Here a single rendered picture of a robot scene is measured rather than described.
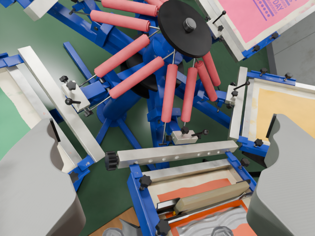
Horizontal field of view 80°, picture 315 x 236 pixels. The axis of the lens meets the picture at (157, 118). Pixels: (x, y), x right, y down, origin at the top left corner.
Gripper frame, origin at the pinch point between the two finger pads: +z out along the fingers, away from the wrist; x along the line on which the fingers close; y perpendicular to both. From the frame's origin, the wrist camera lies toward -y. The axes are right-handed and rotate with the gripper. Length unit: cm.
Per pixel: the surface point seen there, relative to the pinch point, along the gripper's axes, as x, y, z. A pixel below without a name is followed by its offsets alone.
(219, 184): 28, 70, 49
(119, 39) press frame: -22, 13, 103
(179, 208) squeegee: 6, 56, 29
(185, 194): 10, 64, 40
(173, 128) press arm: 7, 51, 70
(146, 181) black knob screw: -5, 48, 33
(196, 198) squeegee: 12, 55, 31
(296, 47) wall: 259, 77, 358
